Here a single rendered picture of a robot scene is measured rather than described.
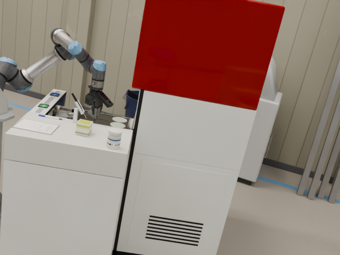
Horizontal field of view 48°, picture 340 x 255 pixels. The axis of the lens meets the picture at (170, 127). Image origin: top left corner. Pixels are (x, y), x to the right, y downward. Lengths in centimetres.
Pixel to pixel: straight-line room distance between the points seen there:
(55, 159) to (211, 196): 102
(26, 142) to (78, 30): 317
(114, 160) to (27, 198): 53
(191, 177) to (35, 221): 95
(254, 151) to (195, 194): 166
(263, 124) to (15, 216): 255
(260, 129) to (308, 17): 136
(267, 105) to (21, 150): 253
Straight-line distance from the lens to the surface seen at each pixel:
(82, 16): 507
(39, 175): 216
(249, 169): 415
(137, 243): 272
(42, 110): 248
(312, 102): 469
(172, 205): 255
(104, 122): 257
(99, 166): 206
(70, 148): 205
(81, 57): 232
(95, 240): 231
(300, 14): 456
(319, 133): 427
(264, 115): 395
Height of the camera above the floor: 181
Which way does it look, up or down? 20 degrees down
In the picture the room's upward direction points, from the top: 12 degrees clockwise
